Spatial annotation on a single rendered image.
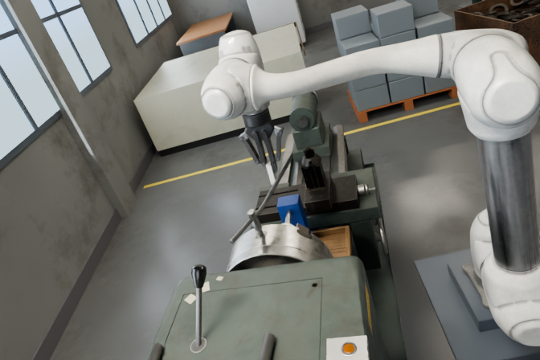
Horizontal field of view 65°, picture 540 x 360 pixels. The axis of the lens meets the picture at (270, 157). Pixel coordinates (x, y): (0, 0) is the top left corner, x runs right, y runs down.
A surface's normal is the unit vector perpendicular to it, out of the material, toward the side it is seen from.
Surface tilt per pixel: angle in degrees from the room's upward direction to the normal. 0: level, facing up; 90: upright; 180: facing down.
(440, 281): 0
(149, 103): 90
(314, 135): 90
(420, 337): 0
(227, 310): 0
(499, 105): 83
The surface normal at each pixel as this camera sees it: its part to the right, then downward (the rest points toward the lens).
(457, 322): -0.29, -0.84
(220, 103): -0.33, 0.51
